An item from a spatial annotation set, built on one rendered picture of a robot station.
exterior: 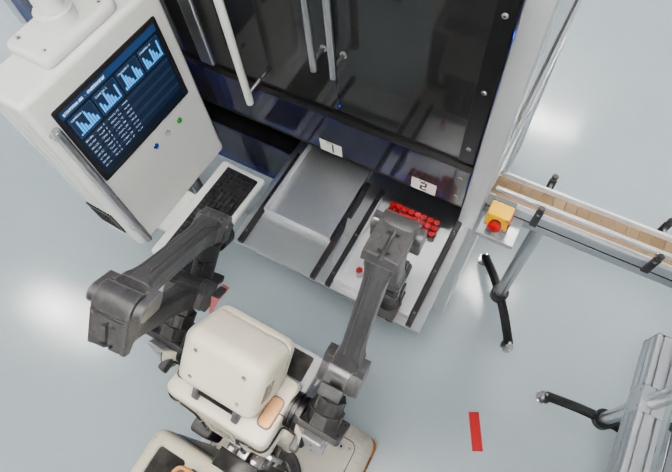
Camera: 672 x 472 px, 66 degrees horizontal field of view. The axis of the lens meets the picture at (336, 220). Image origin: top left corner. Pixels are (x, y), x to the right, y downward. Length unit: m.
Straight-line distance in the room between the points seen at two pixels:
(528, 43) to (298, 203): 0.98
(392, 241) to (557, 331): 1.79
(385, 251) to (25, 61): 1.03
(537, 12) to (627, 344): 1.95
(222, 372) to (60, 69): 0.84
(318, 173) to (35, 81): 0.92
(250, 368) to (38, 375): 1.95
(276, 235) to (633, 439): 1.36
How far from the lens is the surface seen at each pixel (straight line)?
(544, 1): 1.09
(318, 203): 1.81
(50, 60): 1.47
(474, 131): 1.40
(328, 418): 1.22
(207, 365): 1.16
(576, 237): 1.83
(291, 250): 1.74
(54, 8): 1.50
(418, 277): 1.69
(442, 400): 2.49
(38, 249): 3.25
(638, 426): 2.11
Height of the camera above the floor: 2.44
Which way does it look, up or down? 61 degrees down
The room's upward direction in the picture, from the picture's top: 8 degrees counter-clockwise
